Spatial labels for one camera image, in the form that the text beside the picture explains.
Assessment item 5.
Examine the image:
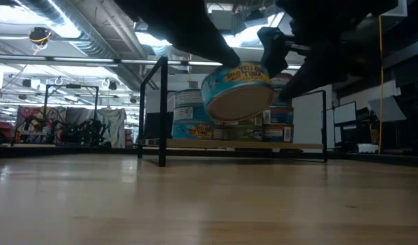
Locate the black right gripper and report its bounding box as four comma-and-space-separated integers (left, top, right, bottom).
256, 0, 400, 102

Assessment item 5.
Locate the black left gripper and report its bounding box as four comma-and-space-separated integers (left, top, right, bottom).
113, 0, 241, 68

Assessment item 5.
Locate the green-label silver-lid can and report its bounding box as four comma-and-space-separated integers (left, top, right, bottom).
225, 117, 263, 127
225, 125, 263, 142

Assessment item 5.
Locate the large white panel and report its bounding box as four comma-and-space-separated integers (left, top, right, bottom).
292, 84, 335, 144

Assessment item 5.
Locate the white board panel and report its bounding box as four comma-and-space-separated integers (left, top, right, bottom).
333, 101, 357, 125

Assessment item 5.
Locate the grey angled panel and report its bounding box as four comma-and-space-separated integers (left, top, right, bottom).
367, 96, 408, 123

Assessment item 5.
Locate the small white object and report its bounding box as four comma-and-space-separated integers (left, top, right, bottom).
355, 143, 380, 154

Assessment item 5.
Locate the white draped cloth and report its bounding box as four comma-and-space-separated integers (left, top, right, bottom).
96, 108, 127, 149

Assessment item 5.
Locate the grey draped cloth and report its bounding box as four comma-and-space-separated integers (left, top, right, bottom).
65, 106, 98, 126

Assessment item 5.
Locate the black background robot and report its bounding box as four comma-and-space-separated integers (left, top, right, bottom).
54, 118, 108, 146

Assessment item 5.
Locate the black ceiling device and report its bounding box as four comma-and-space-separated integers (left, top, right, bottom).
27, 26, 52, 47

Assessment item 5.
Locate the black metal stand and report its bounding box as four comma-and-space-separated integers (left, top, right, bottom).
42, 83, 100, 134

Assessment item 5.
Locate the colourful patterned panel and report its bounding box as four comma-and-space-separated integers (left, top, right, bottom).
14, 105, 67, 144

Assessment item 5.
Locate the yellow hanging cable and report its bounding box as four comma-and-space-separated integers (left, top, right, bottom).
377, 15, 385, 154

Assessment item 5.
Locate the wooden shelf with black frame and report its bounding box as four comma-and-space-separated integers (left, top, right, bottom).
137, 56, 329, 168

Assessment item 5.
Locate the black aluminium table frame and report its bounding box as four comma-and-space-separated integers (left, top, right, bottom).
0, 142, 418, 168

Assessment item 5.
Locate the silver ceiling air duct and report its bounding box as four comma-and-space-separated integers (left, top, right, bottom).
16, 0, 152, 93

